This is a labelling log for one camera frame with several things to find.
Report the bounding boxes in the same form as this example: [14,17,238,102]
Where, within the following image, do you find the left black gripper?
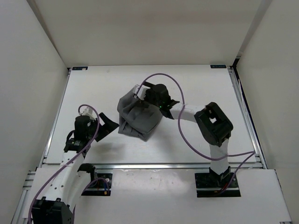
[86,112,119,141]

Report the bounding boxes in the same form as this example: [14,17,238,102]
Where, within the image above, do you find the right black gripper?
[135,81,162,108]

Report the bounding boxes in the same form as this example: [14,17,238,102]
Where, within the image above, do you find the grey pleated skirt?
[117,87,162,141]

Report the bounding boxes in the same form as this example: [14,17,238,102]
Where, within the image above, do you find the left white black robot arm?
[28,112,119,224]

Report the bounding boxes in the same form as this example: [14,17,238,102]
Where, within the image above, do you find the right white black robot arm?
[137,82,233,187]

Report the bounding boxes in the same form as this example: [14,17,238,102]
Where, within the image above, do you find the right blue label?
[210,64,227,69]

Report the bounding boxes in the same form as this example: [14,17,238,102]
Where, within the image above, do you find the blue label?
[72,66,88,70]
[210,64,227,69]

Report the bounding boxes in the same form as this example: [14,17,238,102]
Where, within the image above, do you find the left blue label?
[72,66,88,70]

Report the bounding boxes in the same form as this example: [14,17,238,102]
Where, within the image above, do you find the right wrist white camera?
[133,85,149,100]

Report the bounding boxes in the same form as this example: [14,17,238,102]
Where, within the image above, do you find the wrist white camera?
[79,107,96,120]
[133,85,149,100]

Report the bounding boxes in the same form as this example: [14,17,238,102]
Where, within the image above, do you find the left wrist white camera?
[79,107,96,120]

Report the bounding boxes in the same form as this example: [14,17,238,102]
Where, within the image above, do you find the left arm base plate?
[81,169,113,196]

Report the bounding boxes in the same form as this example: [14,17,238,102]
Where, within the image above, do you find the aluminium front rail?
[41,162,263,169]

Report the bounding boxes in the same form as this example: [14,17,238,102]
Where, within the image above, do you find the right aluminium frame rail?
[228,65,293,224]

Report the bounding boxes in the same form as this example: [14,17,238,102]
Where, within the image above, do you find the aluminium frame rail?
[10,67,72,224]
[228,65,293,224]

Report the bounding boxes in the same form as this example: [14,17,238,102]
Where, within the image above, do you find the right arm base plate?
[195,166,241,198]

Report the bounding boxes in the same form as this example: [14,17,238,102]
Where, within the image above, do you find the left aluminium frame rail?
[10,67,72,224]

